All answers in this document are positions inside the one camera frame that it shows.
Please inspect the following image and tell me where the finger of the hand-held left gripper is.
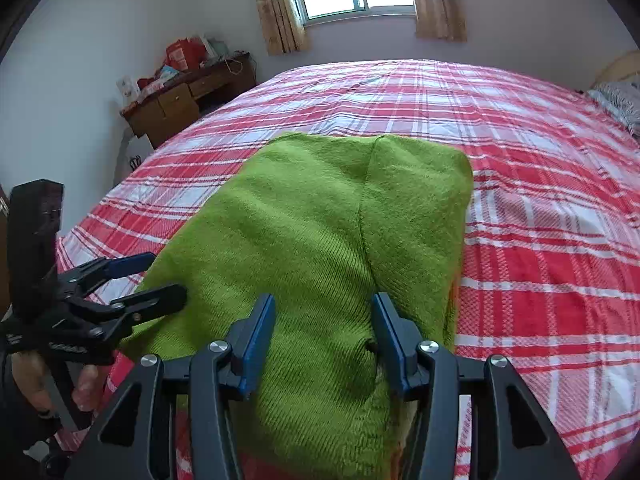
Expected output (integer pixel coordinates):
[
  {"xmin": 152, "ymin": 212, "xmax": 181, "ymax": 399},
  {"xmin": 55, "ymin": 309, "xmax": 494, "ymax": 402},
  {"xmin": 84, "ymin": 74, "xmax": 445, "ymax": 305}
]
[
  {"xmin": 57, "ymin": 252, "xmax": 157, "ymax": 300},
  {"xmin": 65, "ymin": 284, "xmax": 188, "ymax": 345}
]

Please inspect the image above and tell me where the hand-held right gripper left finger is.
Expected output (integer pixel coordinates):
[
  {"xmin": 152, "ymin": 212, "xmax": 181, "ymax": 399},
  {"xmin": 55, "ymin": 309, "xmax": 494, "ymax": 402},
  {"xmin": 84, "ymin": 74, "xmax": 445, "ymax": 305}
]
[{"xmin": 65, "ymin": 294, "xmax": 277, "ymax": 480}]

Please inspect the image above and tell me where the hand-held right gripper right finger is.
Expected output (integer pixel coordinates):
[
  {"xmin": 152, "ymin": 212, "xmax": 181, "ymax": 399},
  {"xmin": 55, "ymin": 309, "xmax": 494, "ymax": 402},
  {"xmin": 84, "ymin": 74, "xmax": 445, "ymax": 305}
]
[{"xmin": 371, "ymin": 291, "xmax": 581, "ymax": 480}]

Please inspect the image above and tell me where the green knitted sweater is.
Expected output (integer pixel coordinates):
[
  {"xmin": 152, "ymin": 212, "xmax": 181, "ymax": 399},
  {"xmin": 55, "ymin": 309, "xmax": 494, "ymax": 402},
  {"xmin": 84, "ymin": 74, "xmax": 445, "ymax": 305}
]
[{"xmin": 120, "ymin": 132, "xmax": 475, "ymax": 480}]

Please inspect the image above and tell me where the person's left hand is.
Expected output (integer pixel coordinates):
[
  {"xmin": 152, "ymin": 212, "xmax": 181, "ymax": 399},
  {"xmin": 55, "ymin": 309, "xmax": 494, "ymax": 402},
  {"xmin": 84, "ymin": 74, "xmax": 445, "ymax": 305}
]
[{"xmin": 10, "ymin": 351, "xmax": 101, "ymax": 414}]

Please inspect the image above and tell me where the white paper bag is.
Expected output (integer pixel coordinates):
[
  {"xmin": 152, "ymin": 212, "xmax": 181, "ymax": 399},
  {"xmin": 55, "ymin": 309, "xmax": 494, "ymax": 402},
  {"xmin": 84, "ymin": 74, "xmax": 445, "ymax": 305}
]
[{"xmin": 122, "ymin": 130, "xmax": 153, "ymax": 171}]

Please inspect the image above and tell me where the wooden desk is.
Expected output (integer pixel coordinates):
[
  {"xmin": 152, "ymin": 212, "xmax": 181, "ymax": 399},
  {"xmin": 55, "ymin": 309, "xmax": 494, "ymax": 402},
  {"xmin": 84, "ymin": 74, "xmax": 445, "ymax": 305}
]
[{"xmin": 120, "ymin": 54, "xmax": 257, "ymax": 150}]

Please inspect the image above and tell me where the white card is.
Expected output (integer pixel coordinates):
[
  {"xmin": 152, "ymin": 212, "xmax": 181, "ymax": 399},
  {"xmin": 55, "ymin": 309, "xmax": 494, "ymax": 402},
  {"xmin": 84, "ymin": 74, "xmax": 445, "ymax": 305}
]
[{"xmin": 116, "ymin": 76, "xmax": 142, "ymax": 103}]

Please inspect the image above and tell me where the red plaid bed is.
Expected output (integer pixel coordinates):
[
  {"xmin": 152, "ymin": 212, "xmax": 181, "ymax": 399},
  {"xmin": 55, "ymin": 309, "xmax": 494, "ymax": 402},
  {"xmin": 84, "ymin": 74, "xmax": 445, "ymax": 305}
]
[{"xmin": 55, "ymin": 58, "xmax": 640, "ymax": 480}]

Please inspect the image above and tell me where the red gift bag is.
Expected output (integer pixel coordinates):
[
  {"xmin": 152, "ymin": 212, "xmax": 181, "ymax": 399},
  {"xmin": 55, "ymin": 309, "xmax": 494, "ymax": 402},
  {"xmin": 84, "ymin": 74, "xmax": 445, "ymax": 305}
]
[{"xmin": 165, "ymin": 38, "xmax": 203, "ymax": 72}]

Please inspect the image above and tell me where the white plastic bag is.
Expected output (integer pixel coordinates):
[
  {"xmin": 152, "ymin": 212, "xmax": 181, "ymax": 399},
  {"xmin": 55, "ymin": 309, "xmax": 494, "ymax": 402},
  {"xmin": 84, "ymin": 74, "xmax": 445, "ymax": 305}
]
[{"xmin": 200, "ymin": 35, "xmax": 231, "ymax": 63}]

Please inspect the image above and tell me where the beige curtain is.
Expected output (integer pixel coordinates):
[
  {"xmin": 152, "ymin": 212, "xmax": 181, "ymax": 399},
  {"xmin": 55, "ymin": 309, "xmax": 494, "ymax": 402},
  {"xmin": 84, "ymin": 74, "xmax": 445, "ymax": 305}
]
[
  {"xmin": 251, "ymin": 0, "xmax": 309, "ymax": 56},
  {"xmin": 406, "ymin": 0, "xmax": 468, "ymax": 42}
]

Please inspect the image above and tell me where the patterned pillow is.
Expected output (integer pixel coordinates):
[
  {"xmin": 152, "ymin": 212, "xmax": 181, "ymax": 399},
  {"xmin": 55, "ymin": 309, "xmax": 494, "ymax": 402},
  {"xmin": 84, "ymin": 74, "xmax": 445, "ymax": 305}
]
[{"xmin": 587, "ymin": 76, "xmax": 640, "ymax": 136}]

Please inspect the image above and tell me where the yellow headboard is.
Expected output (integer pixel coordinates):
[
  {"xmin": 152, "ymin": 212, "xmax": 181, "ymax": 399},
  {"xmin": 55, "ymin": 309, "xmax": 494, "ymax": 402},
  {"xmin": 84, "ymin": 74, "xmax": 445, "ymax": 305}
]
[{"xmin": 592, "ymin": 50, "xmax": 640, "ymax": 88}]

